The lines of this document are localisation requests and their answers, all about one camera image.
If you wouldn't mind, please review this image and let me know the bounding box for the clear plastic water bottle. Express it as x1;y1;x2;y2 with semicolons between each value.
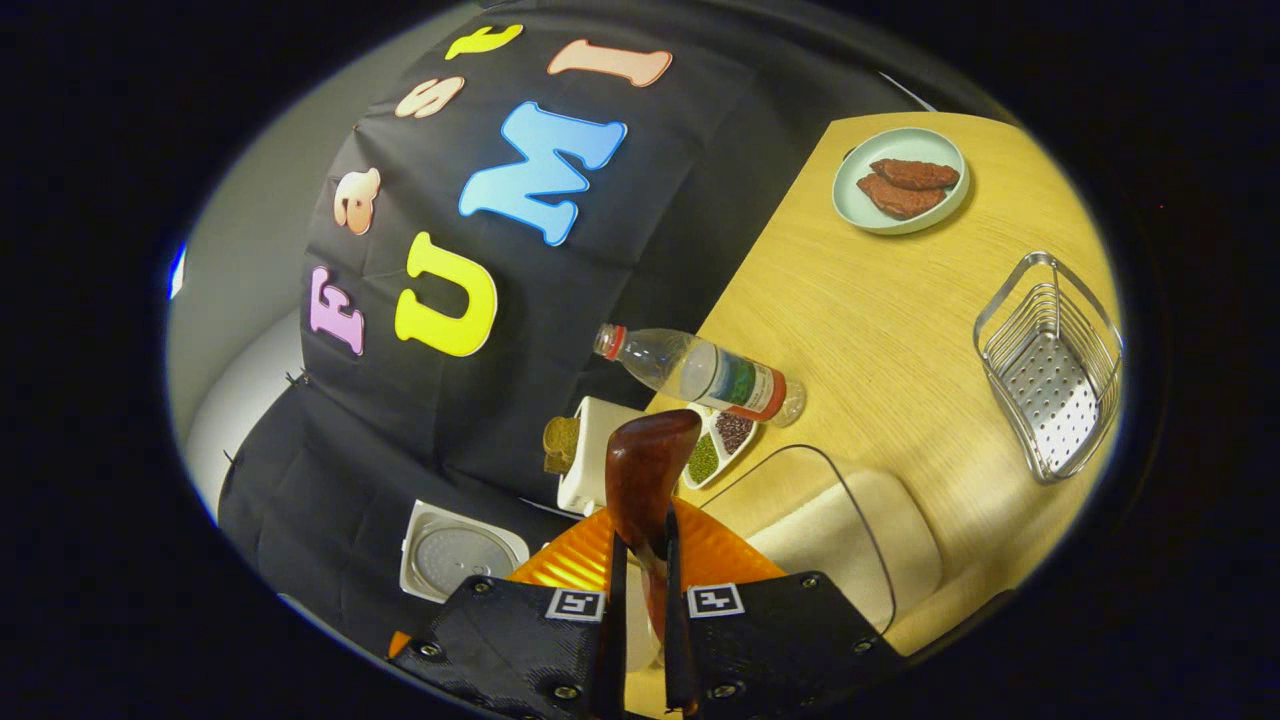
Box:
594;323;807;428

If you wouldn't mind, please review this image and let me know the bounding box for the metal wire basket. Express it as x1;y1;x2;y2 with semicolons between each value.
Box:
973;250;1124;486

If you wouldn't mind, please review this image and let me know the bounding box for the white divided dish of beans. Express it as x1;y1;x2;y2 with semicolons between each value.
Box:
680;403;759;491

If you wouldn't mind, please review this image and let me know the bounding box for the brown meat slice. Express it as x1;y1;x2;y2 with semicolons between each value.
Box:
870;158;961;192
857;173;949;221

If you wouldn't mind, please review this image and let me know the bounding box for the clear container of rice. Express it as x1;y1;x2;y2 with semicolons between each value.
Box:
700;444;946;636

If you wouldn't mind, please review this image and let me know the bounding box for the white chopstick holder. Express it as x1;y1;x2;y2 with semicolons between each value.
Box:
557;396;651;517

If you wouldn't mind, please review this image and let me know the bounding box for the black backdrop cloth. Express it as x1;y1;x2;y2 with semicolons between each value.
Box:
218;0;941;651

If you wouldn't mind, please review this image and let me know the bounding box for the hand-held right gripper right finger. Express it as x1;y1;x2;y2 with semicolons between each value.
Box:
660;500;906;717

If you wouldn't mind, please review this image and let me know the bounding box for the brown wooden spoon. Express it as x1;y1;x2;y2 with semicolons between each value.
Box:
604;408;703;641

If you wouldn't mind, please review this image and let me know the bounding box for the white rice cooker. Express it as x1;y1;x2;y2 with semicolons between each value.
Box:
400;500;531;604

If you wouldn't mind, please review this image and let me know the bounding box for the pale green plate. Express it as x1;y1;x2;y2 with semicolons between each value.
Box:
832;127;971;236

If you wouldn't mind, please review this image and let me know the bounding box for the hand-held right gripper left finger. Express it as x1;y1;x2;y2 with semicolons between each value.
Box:
388;505;629;720

